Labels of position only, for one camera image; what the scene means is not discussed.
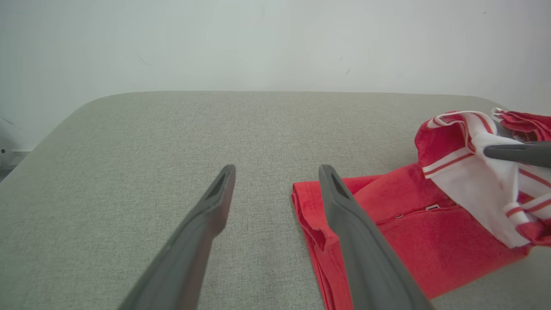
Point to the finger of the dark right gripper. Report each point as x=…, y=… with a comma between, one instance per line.
x=525, y=153

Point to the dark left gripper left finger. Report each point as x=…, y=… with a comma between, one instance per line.
x=189, y=249

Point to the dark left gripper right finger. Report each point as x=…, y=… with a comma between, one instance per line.
x=366, y=258

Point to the red Bulls basketball shorts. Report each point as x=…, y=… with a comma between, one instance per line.
x=529, y=122

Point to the red Bulls basketball jersey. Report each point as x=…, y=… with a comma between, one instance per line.
x=430, y=241

